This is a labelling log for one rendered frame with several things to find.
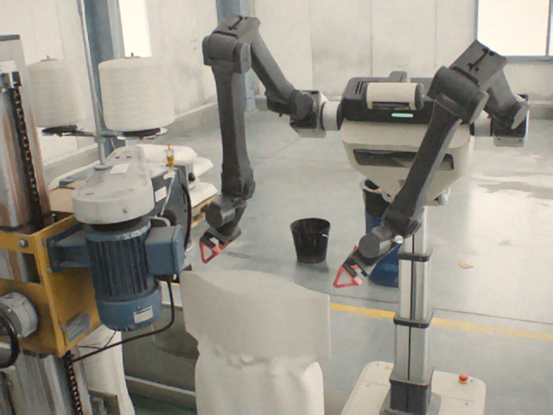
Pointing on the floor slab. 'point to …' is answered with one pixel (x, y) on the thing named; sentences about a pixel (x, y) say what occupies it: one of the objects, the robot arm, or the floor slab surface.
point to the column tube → (42, 383)
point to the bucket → (311, 239)
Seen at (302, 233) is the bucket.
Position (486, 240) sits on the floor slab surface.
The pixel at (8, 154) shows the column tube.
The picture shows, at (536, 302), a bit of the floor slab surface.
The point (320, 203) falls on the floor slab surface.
